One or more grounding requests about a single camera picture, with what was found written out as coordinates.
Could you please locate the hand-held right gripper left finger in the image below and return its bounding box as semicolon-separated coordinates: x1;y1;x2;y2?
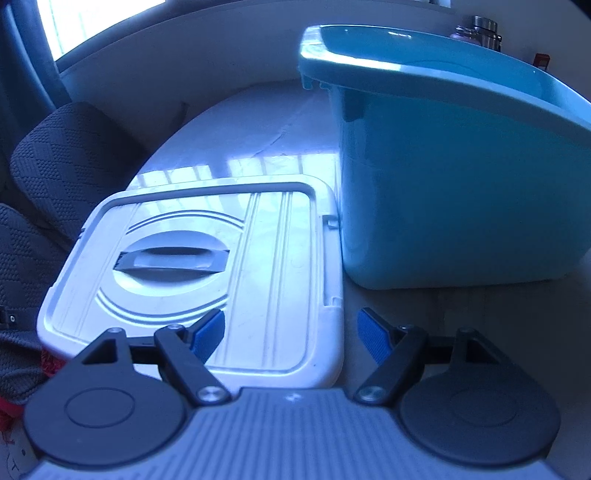
81;308;232;408

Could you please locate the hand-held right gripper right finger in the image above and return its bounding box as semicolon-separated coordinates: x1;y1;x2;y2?
353;307;502;408

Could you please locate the white storage bin lid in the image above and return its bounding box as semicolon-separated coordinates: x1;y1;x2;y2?
36;175;345;389

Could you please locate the teal plastic storage bin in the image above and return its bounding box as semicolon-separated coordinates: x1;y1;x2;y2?
298;24;591;291

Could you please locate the grey glossy desktop table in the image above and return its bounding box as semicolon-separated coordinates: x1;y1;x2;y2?
124;78;591;393

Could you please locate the red puffy jacket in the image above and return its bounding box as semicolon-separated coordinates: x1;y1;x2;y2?
0;348;66;432

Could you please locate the grey knit-covered chair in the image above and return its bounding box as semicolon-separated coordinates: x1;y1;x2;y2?
0;203;84;407
10;102;153;241

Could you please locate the white printed cloth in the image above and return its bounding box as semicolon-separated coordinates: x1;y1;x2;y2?
0;418;40;480

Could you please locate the steel thermos flask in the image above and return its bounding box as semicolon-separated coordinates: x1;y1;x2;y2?
455;15;502;51

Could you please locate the bright window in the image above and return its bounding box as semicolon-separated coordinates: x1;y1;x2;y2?
34;0;167;63

